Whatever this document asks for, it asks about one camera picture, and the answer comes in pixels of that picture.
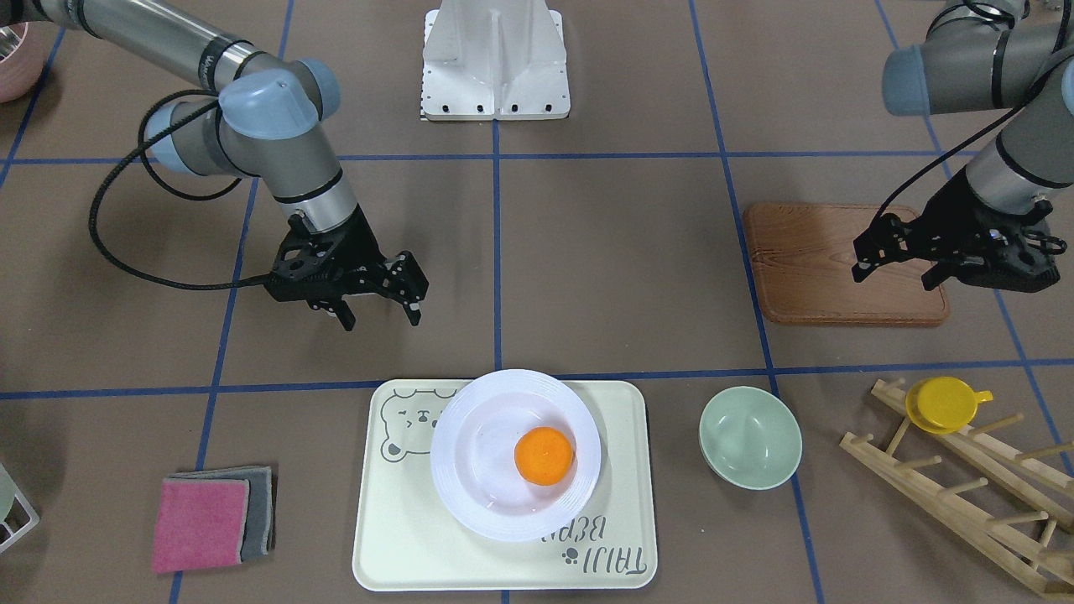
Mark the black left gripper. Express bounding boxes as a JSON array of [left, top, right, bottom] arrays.
[[851, 172, 1053, 291]]

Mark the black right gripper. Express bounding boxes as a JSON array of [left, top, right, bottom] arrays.
[[263, 206, 429, 332]]

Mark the white round plate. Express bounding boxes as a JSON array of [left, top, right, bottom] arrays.
[[430, 368, 603, 542]]

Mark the orange fruit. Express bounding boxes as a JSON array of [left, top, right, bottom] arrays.
[[514, 427, 575, 487]]

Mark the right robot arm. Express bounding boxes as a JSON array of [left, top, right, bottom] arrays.
[[3, 1, 429, 331]]

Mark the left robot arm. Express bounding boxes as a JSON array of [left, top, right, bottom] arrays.
[[851, 1, 1073, 292]]

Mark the cream bear tray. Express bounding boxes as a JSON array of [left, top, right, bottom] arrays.
[[352, 379, 659, 591]]

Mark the wooden cutting board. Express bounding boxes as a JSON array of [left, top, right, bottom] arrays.
[[742, 202, 950, 326]]

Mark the yellow cup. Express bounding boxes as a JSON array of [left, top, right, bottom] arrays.
[[903, 376, 993, 435]]

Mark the green bowl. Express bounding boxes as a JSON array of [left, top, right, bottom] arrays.
[[698, 386, 803, 491]]

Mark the grey cloth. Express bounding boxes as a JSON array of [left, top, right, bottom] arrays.
[[166, 466, 274, 565]]

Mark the wooden drying rack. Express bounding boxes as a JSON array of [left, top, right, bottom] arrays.
[[839, 379, 1073, 603]]

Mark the pink cloth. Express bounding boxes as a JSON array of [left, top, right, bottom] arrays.
[[151, 478, 249, 574]]

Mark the white cup rack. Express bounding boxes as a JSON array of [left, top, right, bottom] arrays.
[[1, 464, 41, 553]]

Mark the pink bowl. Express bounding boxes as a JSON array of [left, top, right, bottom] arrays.
[[1, 23, 46, 103]]

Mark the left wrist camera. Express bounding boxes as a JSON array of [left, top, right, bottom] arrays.
[[958, 228, 1069, 292]]

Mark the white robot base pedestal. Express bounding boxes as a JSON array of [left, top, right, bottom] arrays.
[[420, 1, 571, 123]]

